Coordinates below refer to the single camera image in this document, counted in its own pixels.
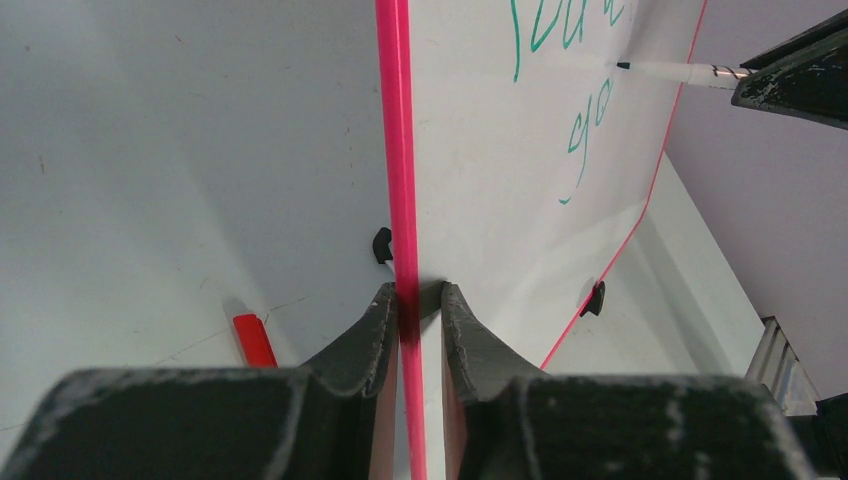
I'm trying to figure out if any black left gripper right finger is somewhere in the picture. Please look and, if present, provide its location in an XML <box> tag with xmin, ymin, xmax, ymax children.
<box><xmin>441</xmin><ymin>282</ymin><xmax>816</xmax><ymax>479</ymax></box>

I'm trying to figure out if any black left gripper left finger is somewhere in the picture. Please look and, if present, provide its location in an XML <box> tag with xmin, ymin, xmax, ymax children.
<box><xmin>1</xmin><ymin>283</ymin><xmax>398</xmax><ymax>479</ymax></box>

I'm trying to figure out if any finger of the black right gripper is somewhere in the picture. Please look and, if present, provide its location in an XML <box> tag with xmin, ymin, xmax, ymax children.
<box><xmin>740</xmin><ymin>10</ymin><xmax>848</xmax><ymax>70</ymax></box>
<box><xmin>731</xmin><ymin>30</ymin><xmax>847</xmax><ymax>130</ymax></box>

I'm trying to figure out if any green whiteboard marker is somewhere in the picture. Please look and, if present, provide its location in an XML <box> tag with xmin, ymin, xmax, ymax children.
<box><xmin>616</xmin><ymin>62</ymin><xmax>756</xmax><ymax>90</ymax></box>

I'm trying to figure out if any pink-framed whiteboard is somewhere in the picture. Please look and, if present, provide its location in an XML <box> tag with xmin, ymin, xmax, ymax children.
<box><xmin>375</xmin><ymin>1</ymin><xmax>705</xmax><ymax>479</ymax></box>

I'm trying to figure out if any red-capped whiteboard marker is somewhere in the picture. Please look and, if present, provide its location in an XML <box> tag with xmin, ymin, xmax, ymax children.
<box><xmin>232</xmin><ymin>313</ymin><xmax>278</xmax><ymax>368</ymax></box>

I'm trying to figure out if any right black board stand clip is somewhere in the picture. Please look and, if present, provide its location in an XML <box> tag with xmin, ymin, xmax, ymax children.
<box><xmin>580</xmin><ymin>281</ymin><xmax>606</xmax><ymax>317</ymax></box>

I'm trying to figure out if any black board stand clip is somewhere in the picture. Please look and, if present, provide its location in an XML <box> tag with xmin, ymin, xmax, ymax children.
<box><xmin>372</xmin><ymin>227</ymin><xmax>394</xmax><ymax>265</ymax></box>
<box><xmin>580</xmin><ymin>281</ymin><xmax>606</xmax><ymax>317</ymax></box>

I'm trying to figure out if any rear black board stand clip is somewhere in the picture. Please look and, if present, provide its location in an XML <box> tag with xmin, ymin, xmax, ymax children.
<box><xmin>372</xmin><ymin>227</ymin><xmax>394</xmax><ymax>265</ymax></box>

